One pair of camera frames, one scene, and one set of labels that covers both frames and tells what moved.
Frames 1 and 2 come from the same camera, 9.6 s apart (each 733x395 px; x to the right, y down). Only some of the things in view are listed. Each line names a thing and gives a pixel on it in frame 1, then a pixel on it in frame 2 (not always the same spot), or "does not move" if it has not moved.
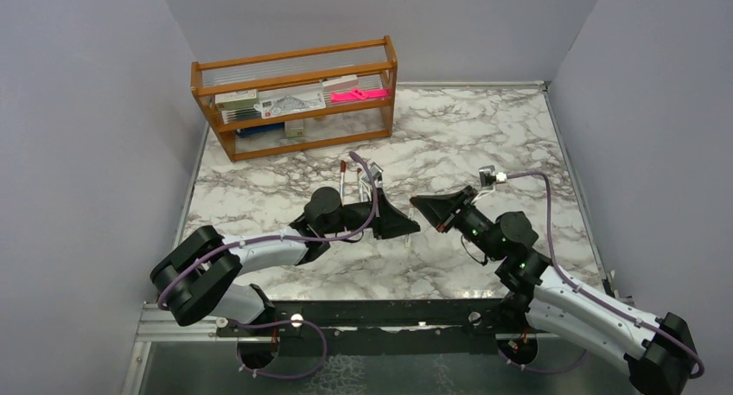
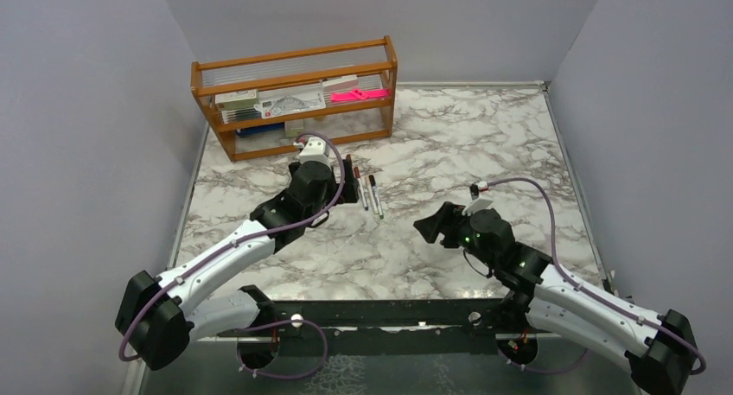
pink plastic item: [356, 94] does not move
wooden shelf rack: [299, 100] does not move
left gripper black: [390, 221] -> [335, 187]
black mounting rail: [452, 327] does not move
